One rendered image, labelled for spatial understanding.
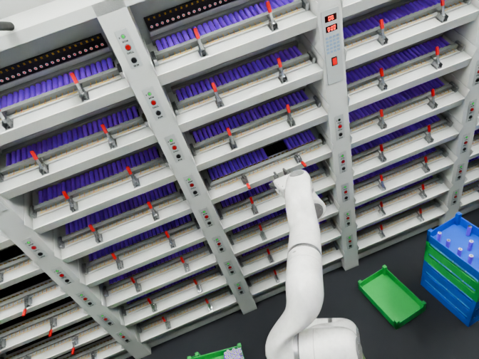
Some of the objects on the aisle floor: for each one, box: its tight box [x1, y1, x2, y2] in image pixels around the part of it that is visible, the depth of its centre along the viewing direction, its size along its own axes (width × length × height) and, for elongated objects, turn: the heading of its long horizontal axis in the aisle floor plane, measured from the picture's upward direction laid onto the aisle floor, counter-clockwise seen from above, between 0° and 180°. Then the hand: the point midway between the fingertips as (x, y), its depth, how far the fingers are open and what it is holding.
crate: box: [358, 265, 426, 330], centre depth 191 cm, size 30×20×8 cm
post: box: [91, 0, 257, 314], centre depth 163 cm, size 20×9×181 cm, turn 34°
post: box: [438, 14, 479, 226], centre depth 172 cm, size 20×9×181 cm, turn 34°
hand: (281, 174), depth 134 cm, fingers open, 3 cm apart
